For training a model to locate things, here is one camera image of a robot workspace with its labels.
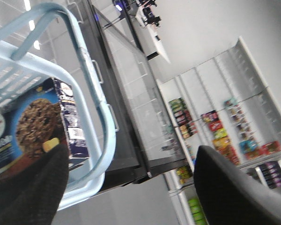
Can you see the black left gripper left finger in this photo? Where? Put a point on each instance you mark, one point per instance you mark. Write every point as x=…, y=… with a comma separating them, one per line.
x=32, y=197

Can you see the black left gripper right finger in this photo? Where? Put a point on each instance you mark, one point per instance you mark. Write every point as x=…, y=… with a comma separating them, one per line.
x=229, y=196

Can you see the white chest freezer far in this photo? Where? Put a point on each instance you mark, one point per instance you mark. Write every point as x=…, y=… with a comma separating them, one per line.
x=158, y=148

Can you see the white snack shelf unit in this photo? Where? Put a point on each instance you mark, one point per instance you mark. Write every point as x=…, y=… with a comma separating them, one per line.
x=225, y=103

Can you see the dark blue cookie box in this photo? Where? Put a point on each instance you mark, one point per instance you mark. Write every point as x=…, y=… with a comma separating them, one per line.
x=35, y=122

